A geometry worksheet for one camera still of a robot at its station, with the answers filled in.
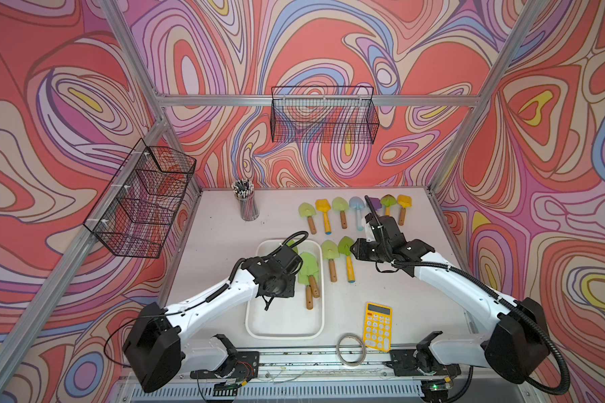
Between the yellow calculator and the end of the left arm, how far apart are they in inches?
11.6

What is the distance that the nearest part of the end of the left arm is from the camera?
1.84 ft

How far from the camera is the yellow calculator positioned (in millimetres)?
782
